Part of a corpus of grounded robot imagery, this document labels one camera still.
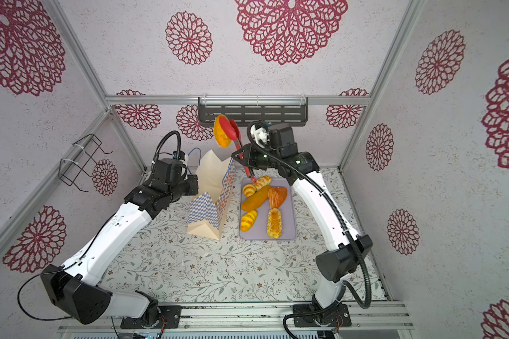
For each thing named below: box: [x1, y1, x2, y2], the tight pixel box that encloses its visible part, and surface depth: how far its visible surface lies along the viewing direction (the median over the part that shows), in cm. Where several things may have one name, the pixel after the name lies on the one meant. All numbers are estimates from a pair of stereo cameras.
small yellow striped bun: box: [240, 209, 258, 233], surface depth 98 cm
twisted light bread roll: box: [254, 174, 273, 191], surface depth 111 cm
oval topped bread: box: [266, 207, 283, 239], surface depth 96 cm
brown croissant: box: [267, 186, 288, 210], surface depth 105 cm
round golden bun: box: [213, 113, 232, 149], surface depth 70 cm
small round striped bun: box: [243, 183, 257, 198], surface depth 106 cm
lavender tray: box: [238, 177, 297, 241], surface depth 102 cm
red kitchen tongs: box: [219, 115, 257, 185], surface depth 70 cm
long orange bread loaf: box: [241, 185, 272, 212], surface depth 105 cm
